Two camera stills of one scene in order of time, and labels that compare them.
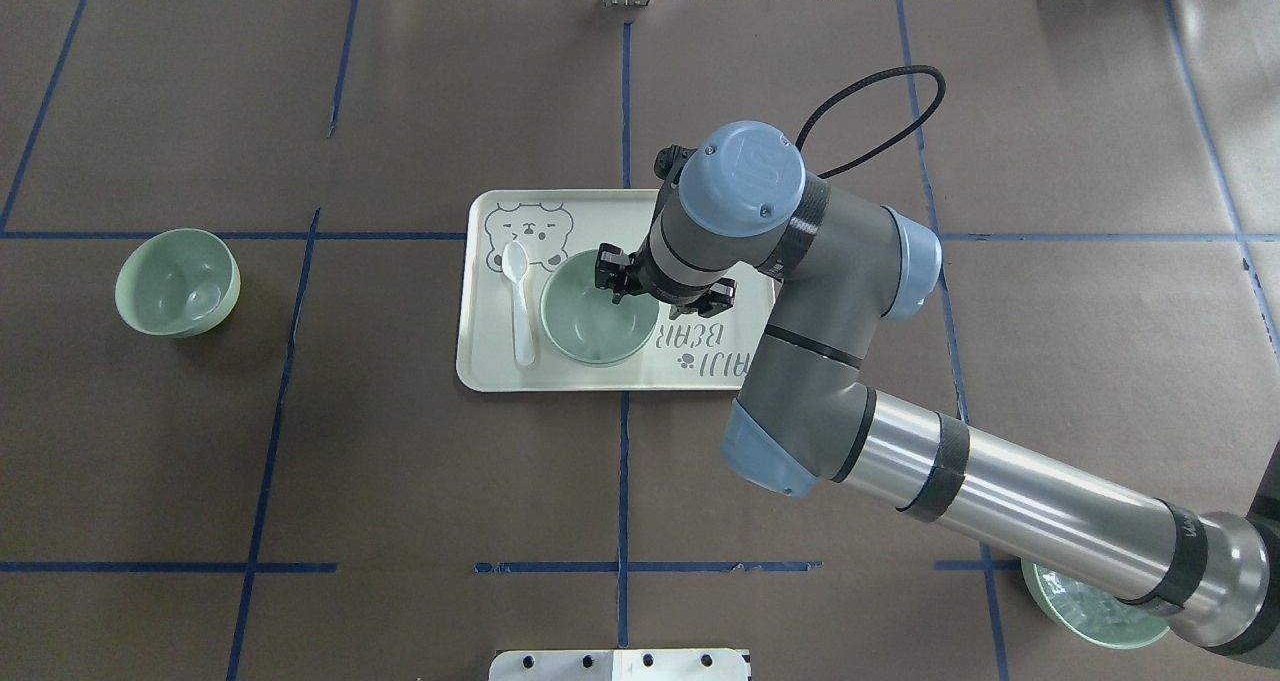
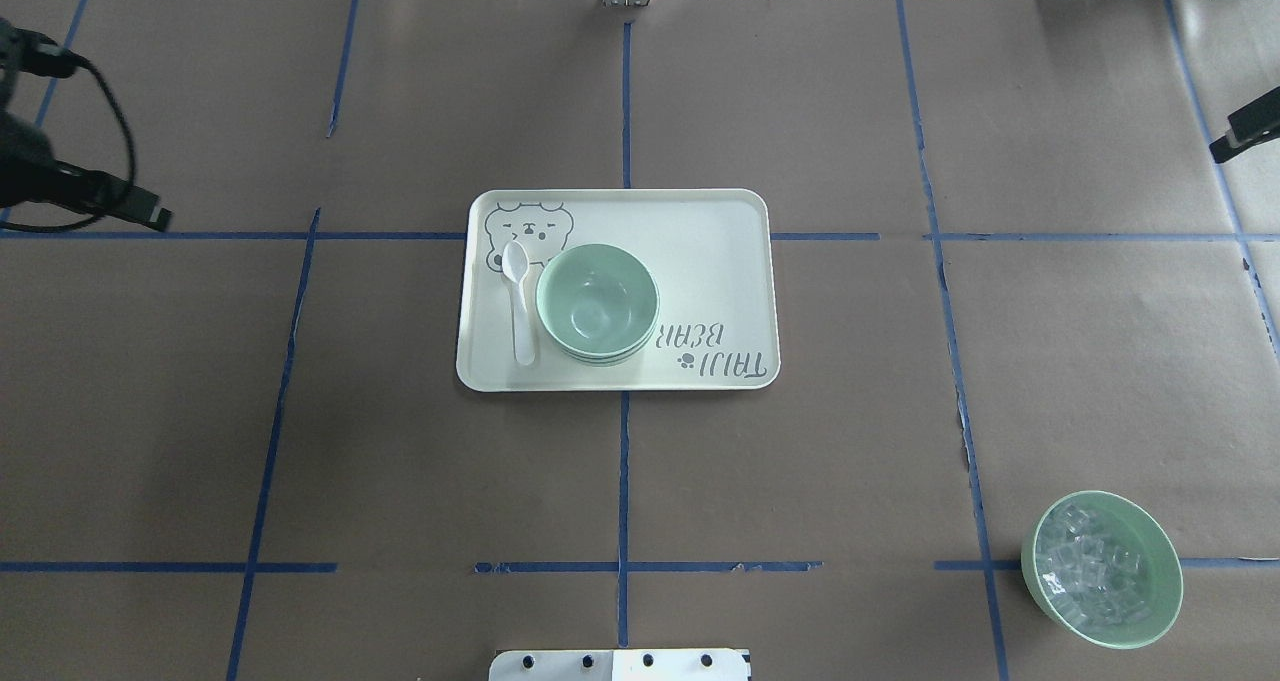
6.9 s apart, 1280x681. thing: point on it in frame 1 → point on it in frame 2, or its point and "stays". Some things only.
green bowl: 178,282 → 597,304
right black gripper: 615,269 → 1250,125
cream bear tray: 707,350 stays
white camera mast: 619,665 stays
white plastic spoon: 515,260 stays
